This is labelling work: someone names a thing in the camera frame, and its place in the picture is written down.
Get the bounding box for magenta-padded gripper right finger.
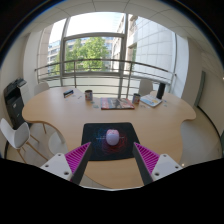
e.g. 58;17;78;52
132;142;184;186

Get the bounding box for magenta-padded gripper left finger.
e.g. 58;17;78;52
40;142;93;185

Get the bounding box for pink and lilac computer mouse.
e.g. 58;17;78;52
105;128;120;147

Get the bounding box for black mouse pad red swirl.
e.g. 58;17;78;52
81;121;141;162

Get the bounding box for white chair wooden legs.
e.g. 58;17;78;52
0;117;49;164

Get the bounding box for open white booklet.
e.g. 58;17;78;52
139;93;163;108

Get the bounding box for white mug red print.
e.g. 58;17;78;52
131;92;141;105

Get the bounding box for small dark blue box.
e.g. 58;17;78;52
63;88;75;99

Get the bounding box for black cylinder speaker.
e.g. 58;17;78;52
156;82;166;100

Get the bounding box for patterned mug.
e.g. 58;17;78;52
84;89;94;102

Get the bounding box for black printer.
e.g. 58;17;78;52
3;78;28;129

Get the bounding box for red and blue magazine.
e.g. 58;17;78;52
100;97;136;111

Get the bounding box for metal balcony railing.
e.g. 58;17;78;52
34;58;177;99

